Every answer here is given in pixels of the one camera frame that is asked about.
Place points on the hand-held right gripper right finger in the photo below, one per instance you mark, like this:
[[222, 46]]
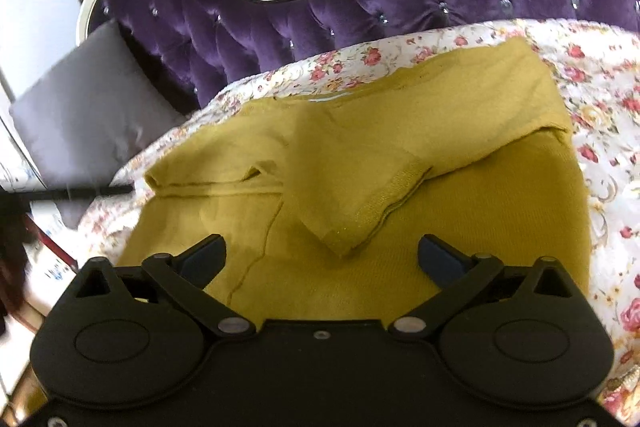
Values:
[[436, 263]]

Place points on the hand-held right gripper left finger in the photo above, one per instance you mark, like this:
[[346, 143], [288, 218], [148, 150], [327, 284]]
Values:
[[206, 258]]

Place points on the mustard yellow knit sweater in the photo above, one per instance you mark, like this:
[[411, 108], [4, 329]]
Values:
[[350, 147]]

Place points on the thin black rod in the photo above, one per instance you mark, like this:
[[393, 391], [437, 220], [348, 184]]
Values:
[[75, 193]]

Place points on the grey pillow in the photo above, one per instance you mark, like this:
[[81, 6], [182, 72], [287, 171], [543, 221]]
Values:
[[85, 107]]

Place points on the floral bedspread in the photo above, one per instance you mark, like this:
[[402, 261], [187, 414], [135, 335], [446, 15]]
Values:
[[600, 82]]

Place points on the white wardrobe door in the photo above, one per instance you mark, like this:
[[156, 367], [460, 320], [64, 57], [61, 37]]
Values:
[[35, 7]]

